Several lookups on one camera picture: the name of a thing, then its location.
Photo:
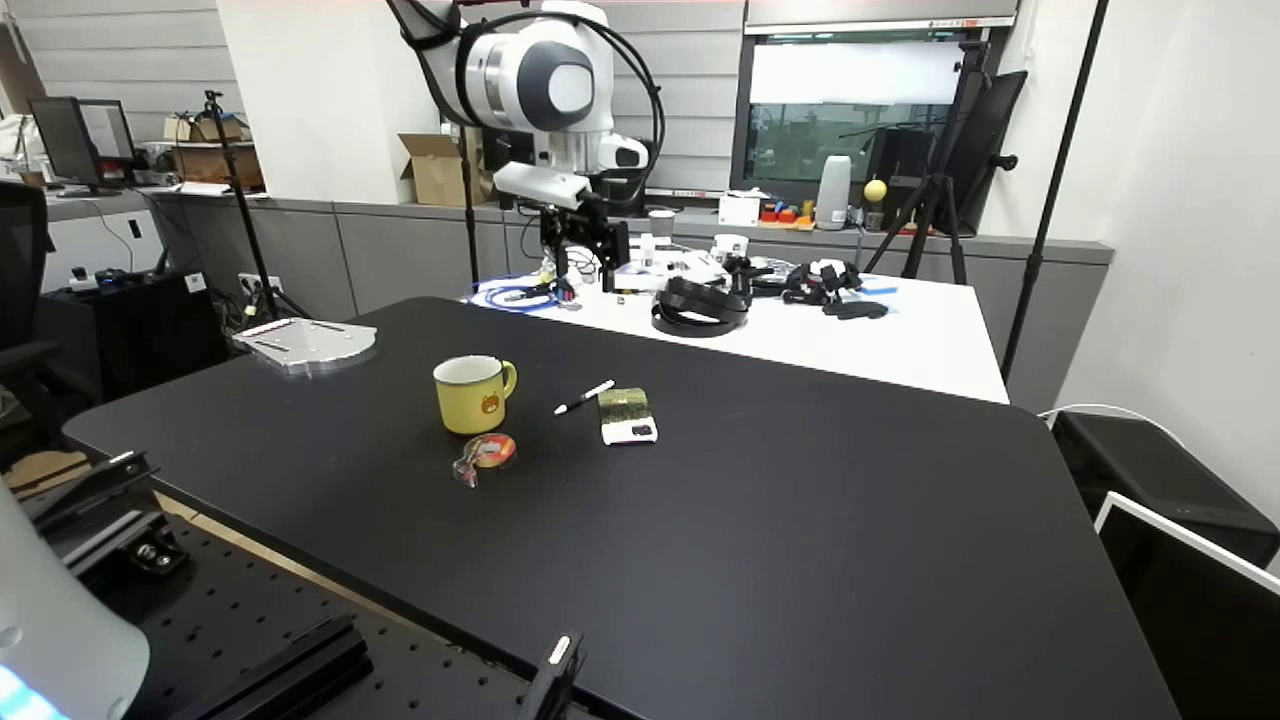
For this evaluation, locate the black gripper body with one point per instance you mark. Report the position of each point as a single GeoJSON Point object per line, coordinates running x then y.
{"type": "Point", "coordinates": [590, 229]}

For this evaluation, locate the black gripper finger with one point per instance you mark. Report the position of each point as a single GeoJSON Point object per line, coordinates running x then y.
{"type": "Point", "coordinates": [558, 261]}
{"type": "Point", "coordinates": [607, 268]}

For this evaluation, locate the black and white pen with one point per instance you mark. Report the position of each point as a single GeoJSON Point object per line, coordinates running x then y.
{"type": "Point", "coordinates": [584, 396]}

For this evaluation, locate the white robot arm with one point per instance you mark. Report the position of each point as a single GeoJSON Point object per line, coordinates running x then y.
{"type": "Point", "coordinates": [560, 76]}

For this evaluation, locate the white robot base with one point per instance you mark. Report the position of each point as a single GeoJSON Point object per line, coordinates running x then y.
{"type": "Point", "coordinates": [63, 651]}

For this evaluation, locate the yellow ceramic cup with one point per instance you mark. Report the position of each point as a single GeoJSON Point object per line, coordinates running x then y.
{"type": "Point", "coordinates": [474, 392]}

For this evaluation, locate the black headset on table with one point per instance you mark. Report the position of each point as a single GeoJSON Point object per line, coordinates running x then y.
{"type": "Point", "coordinates": [699, 311]}

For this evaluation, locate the olive green small box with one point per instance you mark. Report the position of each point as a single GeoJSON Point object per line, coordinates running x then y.
{"type": "Point", "coordinates": [626, 396]}

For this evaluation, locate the cardboard box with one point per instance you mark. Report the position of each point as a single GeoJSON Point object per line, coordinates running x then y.
{"type": "Point", "coordinates": [432, 171]}

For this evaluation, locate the white small card box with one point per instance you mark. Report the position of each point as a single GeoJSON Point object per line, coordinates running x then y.
{"type": "Point", "coordinates": [626, 434]}

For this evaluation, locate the orange wrapped candy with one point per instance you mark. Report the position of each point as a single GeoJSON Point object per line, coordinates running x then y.
{"type": "Point", "coordinates": [480, 454]}

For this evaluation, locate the white cylinder speaker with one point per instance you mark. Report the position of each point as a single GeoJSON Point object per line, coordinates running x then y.
{"type": "Point", "coordinates": [833, 194]}

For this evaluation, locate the yellow ball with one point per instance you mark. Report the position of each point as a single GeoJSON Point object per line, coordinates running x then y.
{"type": "Point", "coordinates": [874, 191]}

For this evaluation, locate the white table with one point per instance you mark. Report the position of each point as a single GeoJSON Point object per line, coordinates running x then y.
{"type": "Point", "coordinates": [929, 335]}

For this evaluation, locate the black light stand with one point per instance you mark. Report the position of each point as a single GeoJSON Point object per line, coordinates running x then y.
{"type": "Point", "coordinates": [268, 303]}

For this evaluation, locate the black monitor left desk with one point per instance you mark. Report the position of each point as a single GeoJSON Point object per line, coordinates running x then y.
{"type": "Point", "coordinates": [85, 142]}

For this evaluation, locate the black box right floor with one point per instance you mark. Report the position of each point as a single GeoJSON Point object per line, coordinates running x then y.
{"type": "Point", "coordinates": [1133, 456]}

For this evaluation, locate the black pole right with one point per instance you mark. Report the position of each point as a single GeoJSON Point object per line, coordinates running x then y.
{"type": "Point", "coordinates": [1061, 159]}

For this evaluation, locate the black camera tripod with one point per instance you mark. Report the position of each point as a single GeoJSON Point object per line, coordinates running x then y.
{"type": "Point", "coordinates": [937, 176]}

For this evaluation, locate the black mount bottom edge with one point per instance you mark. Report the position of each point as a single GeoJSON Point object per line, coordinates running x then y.
{"type": "Point", "coordinates": [554, 680]}

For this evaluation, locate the black clamp bracket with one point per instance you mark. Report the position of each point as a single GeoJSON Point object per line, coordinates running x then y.
{"type": "Point", "coordinates": [108, 514]}

